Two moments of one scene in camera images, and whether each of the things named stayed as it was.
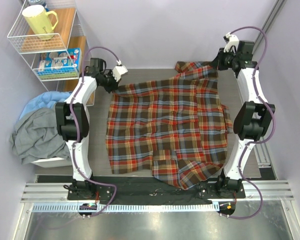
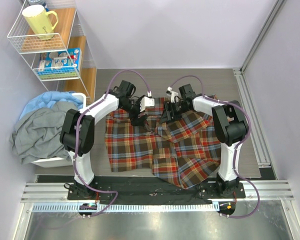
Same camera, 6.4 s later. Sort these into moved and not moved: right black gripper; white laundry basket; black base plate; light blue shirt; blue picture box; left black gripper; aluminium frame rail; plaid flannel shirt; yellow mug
Moved: plaid flannel shirt; right black gripper; left black gripper
Not moved: yellow mug; blue picture box; light blue shirt; black base plate; white laundry basket; aluminium frame rail
